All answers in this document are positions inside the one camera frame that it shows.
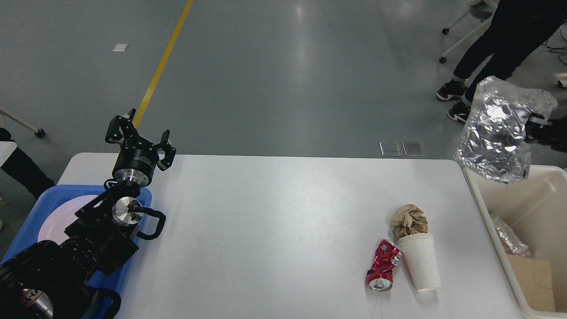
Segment brown paper bag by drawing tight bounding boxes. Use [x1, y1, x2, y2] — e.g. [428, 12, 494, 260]
[507, 254, 555, 312]

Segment walking person legs sneakers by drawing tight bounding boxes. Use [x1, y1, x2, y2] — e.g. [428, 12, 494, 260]
[436, 0, 567, 123]

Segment person leg dark trousers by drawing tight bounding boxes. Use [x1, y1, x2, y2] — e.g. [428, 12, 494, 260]
[1, 147, 55, 199]

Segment aluminium foil tray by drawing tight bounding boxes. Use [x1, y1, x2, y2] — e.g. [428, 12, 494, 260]
[454, 76, 558, 184]

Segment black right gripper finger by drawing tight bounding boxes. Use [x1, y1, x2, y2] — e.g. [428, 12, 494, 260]
[524, 113, 551, 146]

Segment brown paper ball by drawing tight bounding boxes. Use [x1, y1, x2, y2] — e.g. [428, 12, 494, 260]
[389, 204, 429, 239]

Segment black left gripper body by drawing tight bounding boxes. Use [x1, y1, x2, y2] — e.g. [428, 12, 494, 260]
[112, 148, 159, 187]

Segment white chair leg left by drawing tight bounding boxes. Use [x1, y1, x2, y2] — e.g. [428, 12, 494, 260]
[0, 107, 46, 139]

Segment clear plastic wrap in bin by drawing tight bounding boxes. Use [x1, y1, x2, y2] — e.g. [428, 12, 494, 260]
[490, 214, 533, 258]

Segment black floor cables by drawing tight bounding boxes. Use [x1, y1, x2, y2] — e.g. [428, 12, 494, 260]
[545, 27, 567, 62]

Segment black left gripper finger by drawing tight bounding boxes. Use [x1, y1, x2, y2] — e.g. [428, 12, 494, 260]
[153, 129, 177, 171]
[105, 108, 142, 149]

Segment silver floor socket plate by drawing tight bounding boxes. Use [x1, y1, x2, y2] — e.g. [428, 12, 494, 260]
[379, 141, 402, 157]

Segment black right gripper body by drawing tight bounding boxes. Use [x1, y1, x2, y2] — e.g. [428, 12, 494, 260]
[548, 124, 567, 153]

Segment blue plastic tray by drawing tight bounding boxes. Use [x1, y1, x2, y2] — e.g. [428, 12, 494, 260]
[1, 184, 152, 319]

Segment pink plastic plate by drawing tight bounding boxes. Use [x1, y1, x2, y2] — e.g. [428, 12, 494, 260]
[37, 195, 97, 245]

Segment beige plastic bin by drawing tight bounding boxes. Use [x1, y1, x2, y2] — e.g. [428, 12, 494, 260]
[464, 165, 567, 319]

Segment crushed red soda can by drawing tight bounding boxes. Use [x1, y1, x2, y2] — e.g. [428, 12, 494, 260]
[365, 239, 403, 292]

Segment white paper cup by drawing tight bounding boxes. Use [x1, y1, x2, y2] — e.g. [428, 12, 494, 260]
[397, 233, 441, 292]

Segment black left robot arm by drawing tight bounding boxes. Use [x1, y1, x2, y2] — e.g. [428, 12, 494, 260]
[1, 109, 176, 319]

